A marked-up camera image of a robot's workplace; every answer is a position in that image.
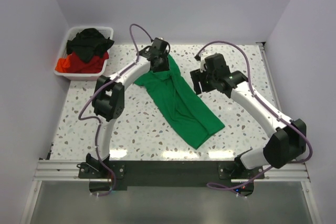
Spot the green t shirt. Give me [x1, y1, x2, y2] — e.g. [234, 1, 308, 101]
[134, 56, 225, 149]

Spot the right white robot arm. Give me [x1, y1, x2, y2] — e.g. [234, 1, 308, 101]
[190, 54, 307, 178]

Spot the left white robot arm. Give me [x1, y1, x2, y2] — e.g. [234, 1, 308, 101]
[86, 38, 170, 178]

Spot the white laundry basket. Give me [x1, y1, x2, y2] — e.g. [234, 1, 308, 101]
[54, 26, 114, 81]

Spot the black t shirt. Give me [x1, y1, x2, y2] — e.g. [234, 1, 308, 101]
[66, 28, 114, 63]

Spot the red t shirt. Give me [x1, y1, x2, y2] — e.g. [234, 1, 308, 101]
[64, 52, 109, 73]

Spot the orange t shirt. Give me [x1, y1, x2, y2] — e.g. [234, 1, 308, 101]
[55, 55, 71, 73]

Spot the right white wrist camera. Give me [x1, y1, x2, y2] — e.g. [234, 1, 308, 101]
[199, 59, 207, 72]

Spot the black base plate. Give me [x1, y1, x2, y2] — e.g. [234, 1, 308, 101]
[77, 161, 263, 193]

